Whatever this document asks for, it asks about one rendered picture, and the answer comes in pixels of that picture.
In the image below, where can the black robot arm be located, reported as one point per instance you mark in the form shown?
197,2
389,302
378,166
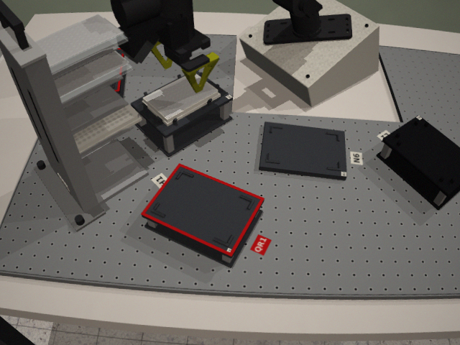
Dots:
143,34

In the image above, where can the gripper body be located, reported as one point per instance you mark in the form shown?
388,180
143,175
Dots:
181,56

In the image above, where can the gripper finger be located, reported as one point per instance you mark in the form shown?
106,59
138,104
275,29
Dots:
208,67
166,64

